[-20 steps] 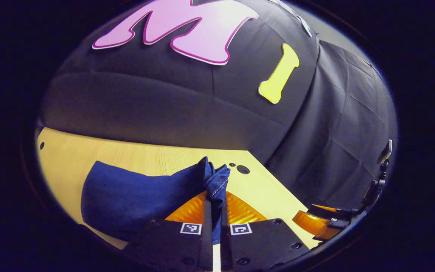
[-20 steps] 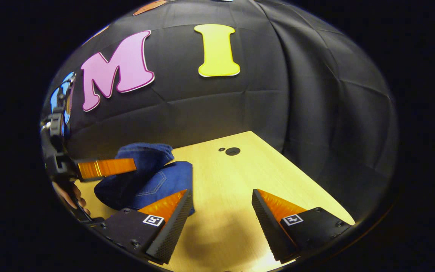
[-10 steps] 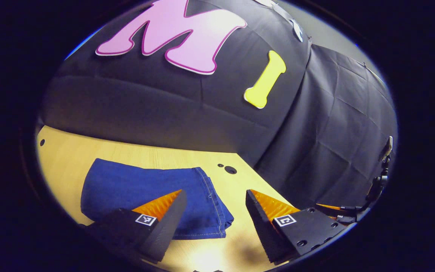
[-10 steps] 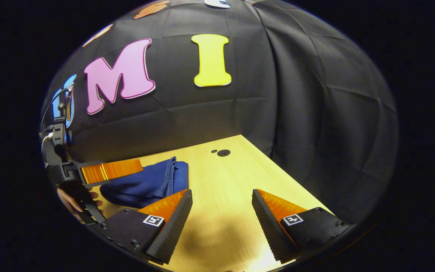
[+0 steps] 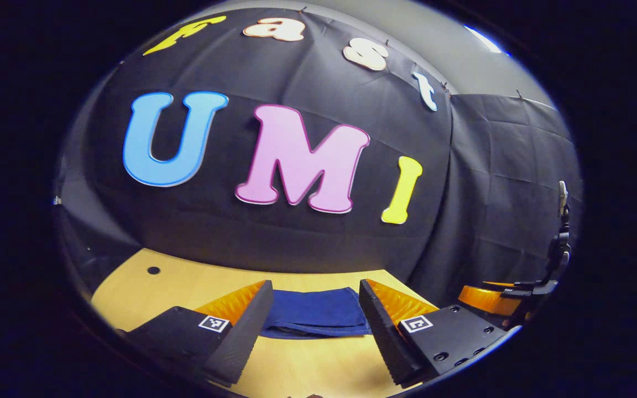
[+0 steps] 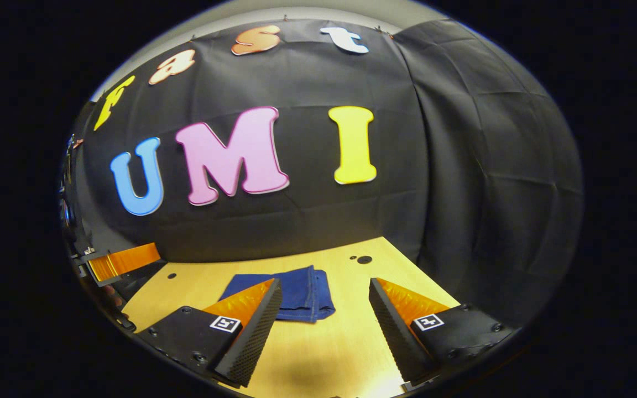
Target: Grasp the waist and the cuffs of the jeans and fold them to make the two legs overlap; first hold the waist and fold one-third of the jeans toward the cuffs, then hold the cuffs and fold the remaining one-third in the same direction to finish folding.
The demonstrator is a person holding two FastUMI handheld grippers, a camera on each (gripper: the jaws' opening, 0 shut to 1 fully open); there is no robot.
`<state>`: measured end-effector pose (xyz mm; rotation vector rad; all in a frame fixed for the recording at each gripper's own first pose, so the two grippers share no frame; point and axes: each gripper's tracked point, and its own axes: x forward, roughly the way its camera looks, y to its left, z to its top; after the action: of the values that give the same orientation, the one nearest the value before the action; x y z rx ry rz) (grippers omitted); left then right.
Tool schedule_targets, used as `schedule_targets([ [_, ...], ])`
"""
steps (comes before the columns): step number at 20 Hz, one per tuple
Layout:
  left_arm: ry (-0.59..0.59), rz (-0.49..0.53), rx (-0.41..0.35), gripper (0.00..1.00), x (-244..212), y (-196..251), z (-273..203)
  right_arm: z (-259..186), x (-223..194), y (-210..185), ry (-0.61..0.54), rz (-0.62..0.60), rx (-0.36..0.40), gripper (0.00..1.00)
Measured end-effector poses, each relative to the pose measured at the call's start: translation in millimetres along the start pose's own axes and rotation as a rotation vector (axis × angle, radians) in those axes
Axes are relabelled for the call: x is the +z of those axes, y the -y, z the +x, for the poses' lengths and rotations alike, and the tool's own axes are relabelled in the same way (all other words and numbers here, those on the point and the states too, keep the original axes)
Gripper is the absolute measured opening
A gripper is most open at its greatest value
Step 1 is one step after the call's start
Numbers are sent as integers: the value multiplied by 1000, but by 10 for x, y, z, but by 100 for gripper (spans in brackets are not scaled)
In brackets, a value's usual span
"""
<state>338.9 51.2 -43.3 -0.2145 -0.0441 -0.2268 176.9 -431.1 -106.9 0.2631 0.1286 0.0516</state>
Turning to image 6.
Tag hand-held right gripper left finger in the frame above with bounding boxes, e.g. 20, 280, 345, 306
136, 278, 284, 387

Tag row of small cloth clips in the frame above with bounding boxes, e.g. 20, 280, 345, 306
72, 14, 394, 150

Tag black backdrop cloth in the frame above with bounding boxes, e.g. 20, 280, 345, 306
61, 19, 583, 332

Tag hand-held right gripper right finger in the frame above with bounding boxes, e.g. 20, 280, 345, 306
368, 277, 519, 386

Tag blue denim jeans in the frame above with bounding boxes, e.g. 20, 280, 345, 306
218, 265, 337, 324

